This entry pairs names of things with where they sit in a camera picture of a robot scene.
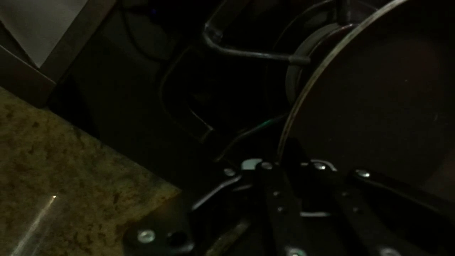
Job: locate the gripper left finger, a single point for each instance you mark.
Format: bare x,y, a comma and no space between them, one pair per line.
280,199

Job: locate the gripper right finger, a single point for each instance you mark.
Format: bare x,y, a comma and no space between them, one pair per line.
398,199

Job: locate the black pan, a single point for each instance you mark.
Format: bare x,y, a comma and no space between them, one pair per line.
376,106

